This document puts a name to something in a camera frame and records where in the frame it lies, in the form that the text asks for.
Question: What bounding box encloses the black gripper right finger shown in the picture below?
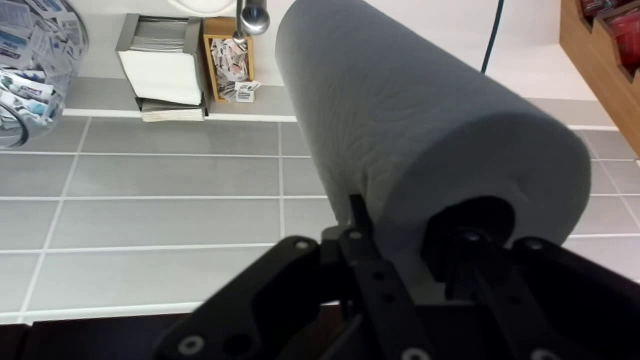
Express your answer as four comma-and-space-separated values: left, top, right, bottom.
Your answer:
421, 195, 640, 360

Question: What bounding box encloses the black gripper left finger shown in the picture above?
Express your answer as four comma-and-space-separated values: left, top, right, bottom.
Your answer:
154, 195, 427, 360

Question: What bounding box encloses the white paper towel roll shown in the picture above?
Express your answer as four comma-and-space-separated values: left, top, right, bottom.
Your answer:
275, 0, 592, 304

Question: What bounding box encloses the wooden tray with packets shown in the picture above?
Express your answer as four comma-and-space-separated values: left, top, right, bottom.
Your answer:
202, 16, 259, 103

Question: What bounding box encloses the wooden organiser with red packets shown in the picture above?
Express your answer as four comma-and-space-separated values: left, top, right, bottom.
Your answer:
557, 0, 640, 154

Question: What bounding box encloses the metal napkin dispenser box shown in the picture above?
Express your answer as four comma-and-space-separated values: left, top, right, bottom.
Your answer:
116, 14, 208, 122

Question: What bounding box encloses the glass jar with packets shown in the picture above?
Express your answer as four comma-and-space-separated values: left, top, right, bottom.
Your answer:
0, 0, 90, 148

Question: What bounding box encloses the dark green cable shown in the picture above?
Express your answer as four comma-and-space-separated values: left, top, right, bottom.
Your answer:
477, 0, 505, 76

